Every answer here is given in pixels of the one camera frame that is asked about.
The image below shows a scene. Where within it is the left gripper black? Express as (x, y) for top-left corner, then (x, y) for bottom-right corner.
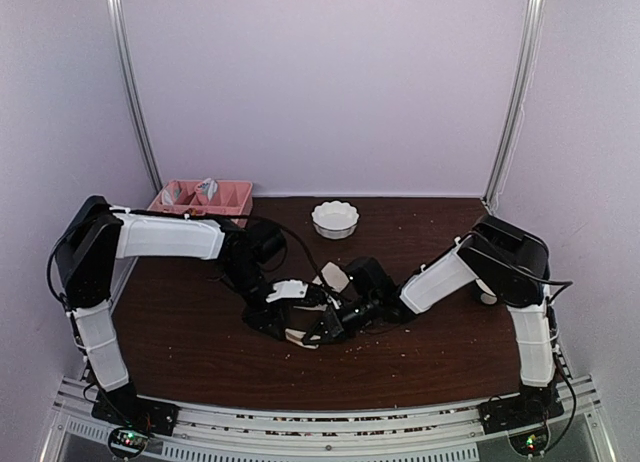
(220, 260), (291, 342)

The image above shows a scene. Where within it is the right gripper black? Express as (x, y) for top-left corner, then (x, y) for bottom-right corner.
(302, 294), (379, 346)

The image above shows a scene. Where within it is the cream sock brown trim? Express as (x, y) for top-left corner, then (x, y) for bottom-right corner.
(285, 262), (349, 350)

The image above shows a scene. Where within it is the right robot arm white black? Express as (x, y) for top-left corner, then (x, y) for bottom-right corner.
(302, 215), (555, 424)

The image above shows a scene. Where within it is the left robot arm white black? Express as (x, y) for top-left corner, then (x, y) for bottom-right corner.
(48, 195), (286, 426)

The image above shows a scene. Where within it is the white fluted bowl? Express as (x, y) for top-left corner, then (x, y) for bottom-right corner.
(311, 200), (360, 240)

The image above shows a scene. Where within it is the pink divided organizer tray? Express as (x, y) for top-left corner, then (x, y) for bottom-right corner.
(148, 179), (253, 227)

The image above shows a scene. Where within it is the pink packet in tray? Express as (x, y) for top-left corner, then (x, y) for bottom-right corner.
(159, 180), (182, 206)

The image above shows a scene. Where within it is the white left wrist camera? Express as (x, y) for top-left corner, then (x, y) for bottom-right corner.
(266, 279), (308, 303)

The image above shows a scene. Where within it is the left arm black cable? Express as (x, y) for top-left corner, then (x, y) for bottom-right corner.
(234, 214), (346, 303)

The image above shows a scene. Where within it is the aluminium front rail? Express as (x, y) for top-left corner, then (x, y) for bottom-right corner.
(35, 376), (622, 461)

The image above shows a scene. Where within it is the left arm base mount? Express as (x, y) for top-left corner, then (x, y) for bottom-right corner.
(89, 382), (179, 461)

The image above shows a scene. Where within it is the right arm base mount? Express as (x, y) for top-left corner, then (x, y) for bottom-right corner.
(478, 386), (564, 458)

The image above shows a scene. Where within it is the left aluminium frame post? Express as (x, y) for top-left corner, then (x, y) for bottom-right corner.
(106, 0), (163, 192)

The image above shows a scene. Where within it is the aluminium frame post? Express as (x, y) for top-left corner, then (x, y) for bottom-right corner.
(483, 0), (545, 213)
(106, 0), (163, 192)

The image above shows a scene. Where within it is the right aluminium frame post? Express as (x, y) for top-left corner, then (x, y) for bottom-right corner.
(483, 0), (545, 213)

